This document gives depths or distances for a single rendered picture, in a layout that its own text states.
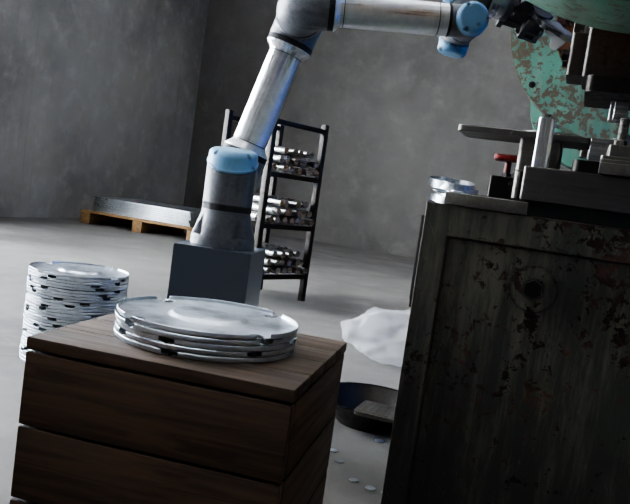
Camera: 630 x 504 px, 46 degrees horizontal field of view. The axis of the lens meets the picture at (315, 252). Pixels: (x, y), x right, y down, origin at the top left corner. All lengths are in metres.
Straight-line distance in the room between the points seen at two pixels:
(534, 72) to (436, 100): 5.49
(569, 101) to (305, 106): 6.12
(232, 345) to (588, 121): 2.02
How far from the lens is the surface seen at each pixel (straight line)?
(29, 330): 2.35
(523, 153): 1.53
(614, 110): 1.56
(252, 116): 1.88
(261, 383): 1.02
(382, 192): 8.43
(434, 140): 8.35
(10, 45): 6.82
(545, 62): 2.95
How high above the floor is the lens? 0.62
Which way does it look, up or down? 5 degrees down
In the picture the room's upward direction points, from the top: 8 degrees clockwise
